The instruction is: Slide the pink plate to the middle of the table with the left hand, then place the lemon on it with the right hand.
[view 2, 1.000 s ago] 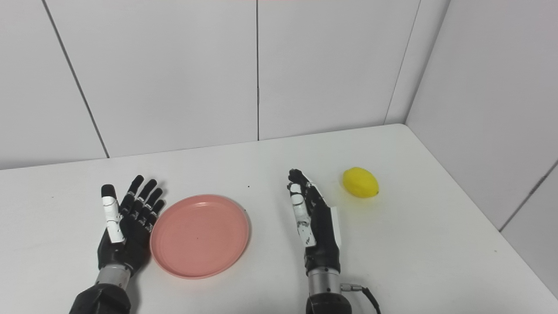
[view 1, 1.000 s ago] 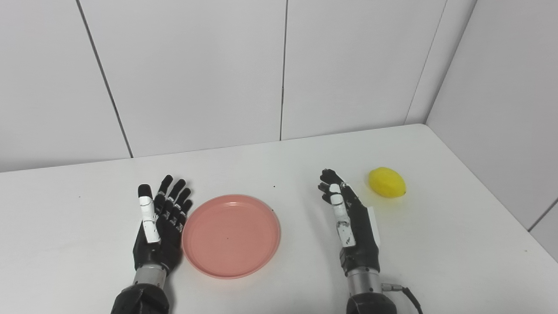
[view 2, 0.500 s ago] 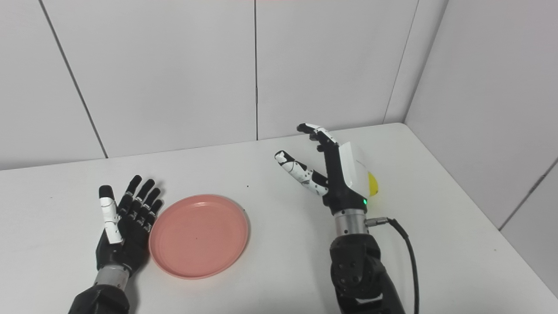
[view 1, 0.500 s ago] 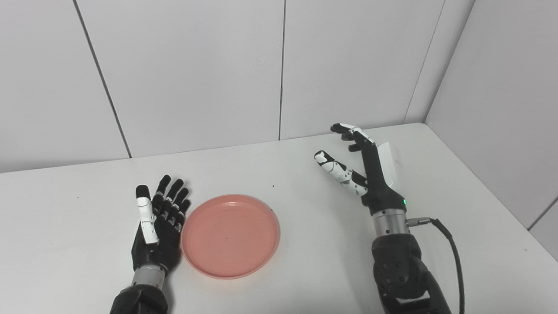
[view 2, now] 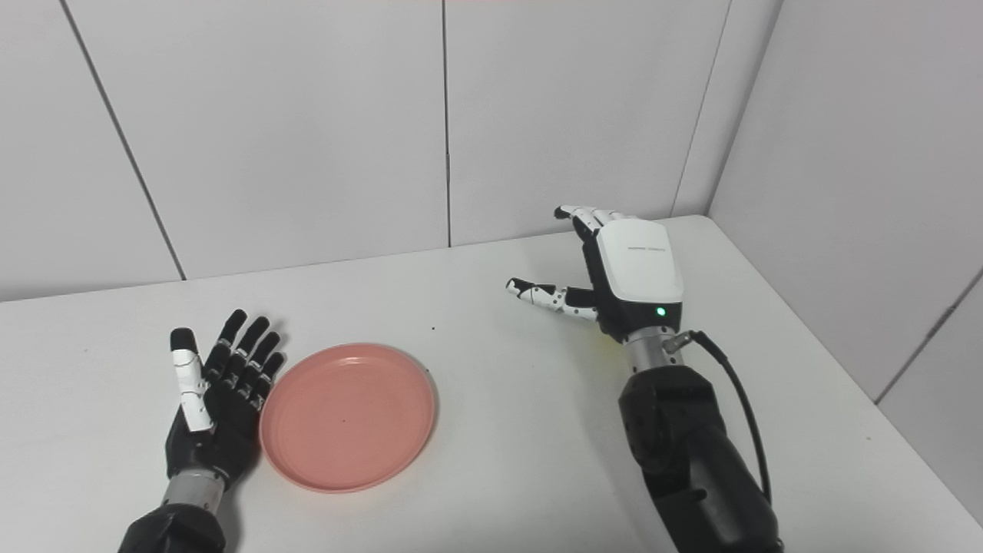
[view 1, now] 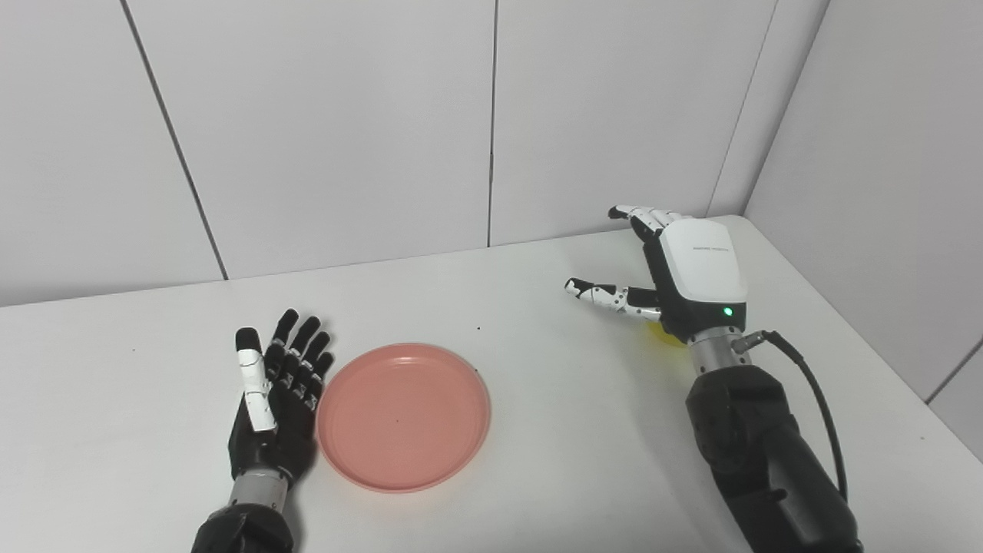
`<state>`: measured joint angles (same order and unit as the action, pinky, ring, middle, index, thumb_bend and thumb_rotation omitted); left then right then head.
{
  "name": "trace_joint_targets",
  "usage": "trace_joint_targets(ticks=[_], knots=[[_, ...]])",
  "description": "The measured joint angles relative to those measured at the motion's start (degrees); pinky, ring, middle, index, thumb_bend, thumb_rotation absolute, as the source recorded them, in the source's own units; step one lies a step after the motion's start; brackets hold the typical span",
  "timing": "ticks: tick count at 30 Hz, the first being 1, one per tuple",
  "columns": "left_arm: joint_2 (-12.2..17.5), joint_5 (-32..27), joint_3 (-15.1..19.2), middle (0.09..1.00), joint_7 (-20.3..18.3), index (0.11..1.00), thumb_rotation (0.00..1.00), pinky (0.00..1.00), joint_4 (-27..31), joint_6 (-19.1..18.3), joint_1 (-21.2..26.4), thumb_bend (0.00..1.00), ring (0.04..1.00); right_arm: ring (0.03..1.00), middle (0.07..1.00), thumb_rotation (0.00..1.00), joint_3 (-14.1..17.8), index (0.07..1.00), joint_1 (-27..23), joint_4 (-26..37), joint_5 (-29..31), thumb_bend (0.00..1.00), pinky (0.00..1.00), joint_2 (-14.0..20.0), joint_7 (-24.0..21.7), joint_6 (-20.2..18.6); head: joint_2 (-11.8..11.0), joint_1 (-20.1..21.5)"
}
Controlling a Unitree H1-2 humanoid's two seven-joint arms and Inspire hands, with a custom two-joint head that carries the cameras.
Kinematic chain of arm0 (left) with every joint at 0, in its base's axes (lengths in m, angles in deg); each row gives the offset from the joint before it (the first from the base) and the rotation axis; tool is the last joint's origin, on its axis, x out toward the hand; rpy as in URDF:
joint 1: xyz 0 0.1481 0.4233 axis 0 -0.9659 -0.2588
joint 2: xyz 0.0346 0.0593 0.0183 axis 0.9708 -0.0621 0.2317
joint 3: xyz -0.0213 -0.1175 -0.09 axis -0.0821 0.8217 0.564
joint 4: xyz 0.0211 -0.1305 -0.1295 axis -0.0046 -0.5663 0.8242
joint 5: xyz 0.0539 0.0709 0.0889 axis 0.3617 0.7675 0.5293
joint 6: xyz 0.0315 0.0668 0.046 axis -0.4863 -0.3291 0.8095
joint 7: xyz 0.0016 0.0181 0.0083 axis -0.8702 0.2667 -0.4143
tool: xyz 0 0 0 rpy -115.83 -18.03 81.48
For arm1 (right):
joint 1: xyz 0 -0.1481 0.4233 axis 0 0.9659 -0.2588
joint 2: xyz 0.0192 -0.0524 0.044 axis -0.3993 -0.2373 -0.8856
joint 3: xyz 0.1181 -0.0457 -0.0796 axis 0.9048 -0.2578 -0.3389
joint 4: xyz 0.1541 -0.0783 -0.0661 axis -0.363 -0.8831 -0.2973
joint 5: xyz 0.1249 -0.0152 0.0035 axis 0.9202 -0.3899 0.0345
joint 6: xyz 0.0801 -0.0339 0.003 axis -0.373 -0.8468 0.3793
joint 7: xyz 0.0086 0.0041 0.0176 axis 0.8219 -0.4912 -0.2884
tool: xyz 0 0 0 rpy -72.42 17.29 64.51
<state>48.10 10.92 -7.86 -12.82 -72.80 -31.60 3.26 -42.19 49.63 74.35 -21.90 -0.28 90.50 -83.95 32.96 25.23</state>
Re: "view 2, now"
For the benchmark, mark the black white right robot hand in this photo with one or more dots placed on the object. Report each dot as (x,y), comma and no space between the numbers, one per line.
(637,269)

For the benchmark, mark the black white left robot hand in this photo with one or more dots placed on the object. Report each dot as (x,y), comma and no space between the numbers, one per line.
(223,430)

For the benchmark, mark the pink round plate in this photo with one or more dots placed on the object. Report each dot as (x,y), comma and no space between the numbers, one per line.
(349,418)

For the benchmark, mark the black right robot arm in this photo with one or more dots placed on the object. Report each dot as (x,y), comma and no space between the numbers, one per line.
(676,430)

